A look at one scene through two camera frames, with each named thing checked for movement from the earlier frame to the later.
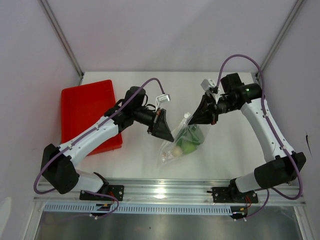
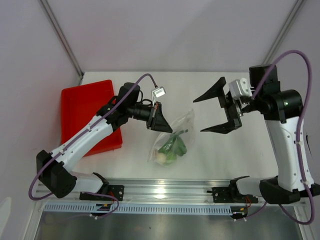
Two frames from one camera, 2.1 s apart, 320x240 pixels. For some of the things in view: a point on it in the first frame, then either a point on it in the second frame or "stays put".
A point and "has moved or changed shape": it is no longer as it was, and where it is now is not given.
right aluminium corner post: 294,11 stays put
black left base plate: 116,191 stays put
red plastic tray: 83,106 stays put
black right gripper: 208,112 → 232,109
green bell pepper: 192,134 → 180,147
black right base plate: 233,195 stays put
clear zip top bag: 187,139 has moved or changed shape
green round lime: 188,148 → 171,158
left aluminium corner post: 63,39 stays put
